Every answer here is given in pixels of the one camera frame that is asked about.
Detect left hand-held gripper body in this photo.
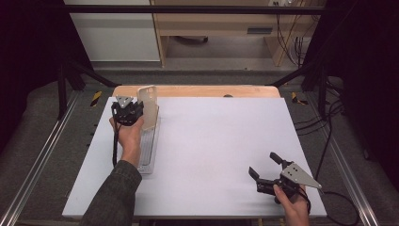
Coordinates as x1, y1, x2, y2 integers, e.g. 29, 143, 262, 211
111, 95, 139, 127

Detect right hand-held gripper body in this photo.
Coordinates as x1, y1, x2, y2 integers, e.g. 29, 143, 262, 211
256, 161, 324, 205

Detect beige phone case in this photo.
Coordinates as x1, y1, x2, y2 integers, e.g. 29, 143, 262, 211
136, 85, 160, 132

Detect clear plastic tray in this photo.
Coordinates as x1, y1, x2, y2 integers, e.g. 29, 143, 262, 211
136, 106, 162, 175

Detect person's left hand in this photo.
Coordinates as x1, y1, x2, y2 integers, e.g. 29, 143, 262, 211
108, 116, 146, 168

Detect person's right hand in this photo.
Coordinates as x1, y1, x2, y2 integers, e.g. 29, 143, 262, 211
272, 184, 311, 226

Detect yellow black tape marker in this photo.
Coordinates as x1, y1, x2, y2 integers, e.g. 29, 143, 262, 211
290, 91, 309, 106
89, 90, 104, 108

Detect white cabinet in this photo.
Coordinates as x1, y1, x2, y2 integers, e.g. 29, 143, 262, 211
63, 0, 162, 62

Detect black curtain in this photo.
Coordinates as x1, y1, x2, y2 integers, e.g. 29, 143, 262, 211
0, 0, 93, 153
303, 0, 399, 189

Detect wooden desk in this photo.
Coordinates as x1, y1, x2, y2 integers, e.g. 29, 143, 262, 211
150, 0, 327, 69

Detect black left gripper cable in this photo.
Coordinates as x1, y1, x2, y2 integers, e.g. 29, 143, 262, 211
111, 122, 122, 168

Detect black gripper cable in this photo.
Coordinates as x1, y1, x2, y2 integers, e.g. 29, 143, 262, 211
313, 187, 362, 226
111, 122, 122, 168

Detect aluminium floor rail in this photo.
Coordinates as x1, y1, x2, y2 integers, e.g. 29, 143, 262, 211
309, 93, 381, 226
0, 89, 81, 226

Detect black frame strut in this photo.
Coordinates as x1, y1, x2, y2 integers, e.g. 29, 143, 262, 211
56, 58, 120, 121
268, 60, 329, 111

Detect black floor cables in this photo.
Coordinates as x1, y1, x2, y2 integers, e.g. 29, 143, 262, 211
294, 74, 346, 183

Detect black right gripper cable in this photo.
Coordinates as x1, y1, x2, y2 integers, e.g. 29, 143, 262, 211
313, 187, 362, 226

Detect black cable under desk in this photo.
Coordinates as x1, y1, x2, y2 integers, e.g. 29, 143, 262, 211
173, 35, 210, 45

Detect black horizontal frame bar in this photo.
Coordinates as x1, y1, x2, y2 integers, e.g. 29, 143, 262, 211
62, 4, 327, 15

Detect bundle of hanging cables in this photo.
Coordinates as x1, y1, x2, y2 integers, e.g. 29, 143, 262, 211
275, 1, 314, 68

